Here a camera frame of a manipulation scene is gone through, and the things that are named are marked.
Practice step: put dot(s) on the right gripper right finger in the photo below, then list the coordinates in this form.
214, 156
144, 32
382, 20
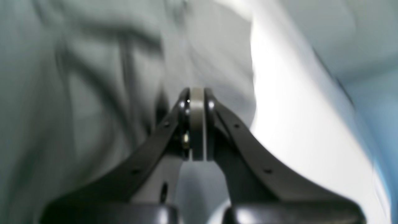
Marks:
261, 188

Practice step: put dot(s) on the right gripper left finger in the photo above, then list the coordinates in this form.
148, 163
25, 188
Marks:
138, 191

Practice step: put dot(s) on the grey T-shirt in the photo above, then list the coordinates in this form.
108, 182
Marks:
83, 81

